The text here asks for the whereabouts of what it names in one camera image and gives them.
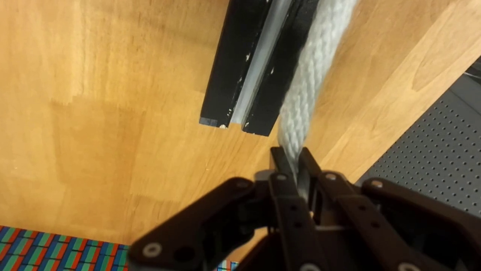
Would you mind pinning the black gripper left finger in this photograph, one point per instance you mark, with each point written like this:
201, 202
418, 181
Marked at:
225, 220

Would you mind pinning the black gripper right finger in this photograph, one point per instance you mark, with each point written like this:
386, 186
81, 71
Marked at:
400, 231

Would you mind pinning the grey metal tool cabinet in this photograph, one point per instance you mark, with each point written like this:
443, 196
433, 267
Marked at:
440, 156

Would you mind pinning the long black grooved rail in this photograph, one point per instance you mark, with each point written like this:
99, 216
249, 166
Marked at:
230, 65

